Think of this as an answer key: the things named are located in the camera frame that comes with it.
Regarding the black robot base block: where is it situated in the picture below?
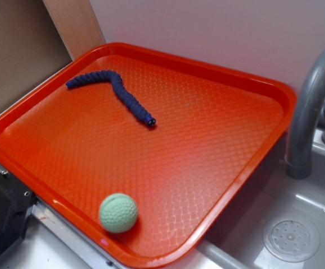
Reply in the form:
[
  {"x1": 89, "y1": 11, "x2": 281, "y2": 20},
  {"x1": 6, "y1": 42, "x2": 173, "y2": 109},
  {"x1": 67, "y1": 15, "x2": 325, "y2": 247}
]
[{"x1": 0, "y1": 173, "x2": 35, "y2": 260}]

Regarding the green dimpled ball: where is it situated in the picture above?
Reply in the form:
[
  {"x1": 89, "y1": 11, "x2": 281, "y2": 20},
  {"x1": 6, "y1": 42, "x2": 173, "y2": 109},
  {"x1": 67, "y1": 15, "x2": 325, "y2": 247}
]
[{"x1": 99, "y1": 193, "x2": 138, "y2": 233}]

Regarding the orange plastic tray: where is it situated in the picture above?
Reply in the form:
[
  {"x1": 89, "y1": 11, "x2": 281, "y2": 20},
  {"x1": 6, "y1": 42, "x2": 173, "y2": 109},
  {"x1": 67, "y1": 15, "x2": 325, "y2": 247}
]
[{"x1": 0, "y1": 43, "x2": 296, "y2": 268}]

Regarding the grey curved faucet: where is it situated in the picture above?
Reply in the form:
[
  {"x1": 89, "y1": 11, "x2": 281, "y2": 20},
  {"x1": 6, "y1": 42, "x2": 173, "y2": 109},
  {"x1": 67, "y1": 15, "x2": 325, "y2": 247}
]
[{"x1": 285, "y1": 50, "x2": 325, "y2": 179}]

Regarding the light wooden board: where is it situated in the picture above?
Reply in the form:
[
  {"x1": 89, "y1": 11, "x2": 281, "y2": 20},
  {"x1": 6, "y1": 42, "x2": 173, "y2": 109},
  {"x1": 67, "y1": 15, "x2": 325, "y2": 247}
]
[{"x1": 43, "y1": 0, "x2": 105, "y2": 60}]

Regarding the grey plastic sink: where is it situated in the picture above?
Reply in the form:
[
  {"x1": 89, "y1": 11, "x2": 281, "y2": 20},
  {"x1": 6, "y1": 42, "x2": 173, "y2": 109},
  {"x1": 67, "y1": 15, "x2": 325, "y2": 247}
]
[{"x1": 198, "y1": 131, "x2": 325, "y2": 268}]

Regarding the round sink drain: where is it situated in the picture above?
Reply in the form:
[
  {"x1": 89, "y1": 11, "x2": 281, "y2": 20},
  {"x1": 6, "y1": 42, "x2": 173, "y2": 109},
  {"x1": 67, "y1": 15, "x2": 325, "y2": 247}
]
[{"x1": 262, "y1": 214, "x2": 320, "y2": 263}]

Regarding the brown cardboard panel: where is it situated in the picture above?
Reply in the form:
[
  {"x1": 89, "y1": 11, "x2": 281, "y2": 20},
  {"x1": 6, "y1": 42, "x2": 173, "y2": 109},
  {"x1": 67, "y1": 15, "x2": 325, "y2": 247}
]
[{"x1": 0, "y1": 1, "x2": 71, "y2": 113}]

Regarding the dark blue twisted rope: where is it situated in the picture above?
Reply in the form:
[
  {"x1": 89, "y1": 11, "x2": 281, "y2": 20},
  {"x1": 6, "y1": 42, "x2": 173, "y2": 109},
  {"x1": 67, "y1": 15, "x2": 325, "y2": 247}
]
[{"x1": 66, "y1": 69, "x2": 157, "y2": 129}]

